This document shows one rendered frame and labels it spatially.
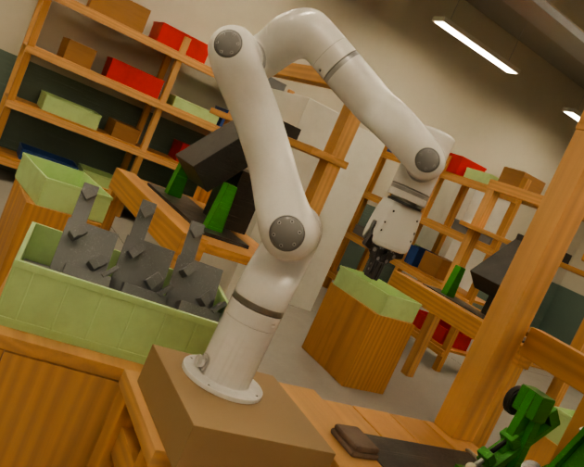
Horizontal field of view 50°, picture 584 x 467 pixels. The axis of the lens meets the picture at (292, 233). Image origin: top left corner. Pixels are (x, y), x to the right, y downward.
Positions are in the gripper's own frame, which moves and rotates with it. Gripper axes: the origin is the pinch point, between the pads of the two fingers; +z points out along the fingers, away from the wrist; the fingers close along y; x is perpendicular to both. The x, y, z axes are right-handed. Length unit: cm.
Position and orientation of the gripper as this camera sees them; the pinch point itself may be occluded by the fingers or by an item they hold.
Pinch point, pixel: (374, 269)
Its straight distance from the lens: 133.5
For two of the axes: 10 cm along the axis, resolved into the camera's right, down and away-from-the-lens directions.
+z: -4.0, 9.1, 1.1
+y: -8.2, -3.0, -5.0
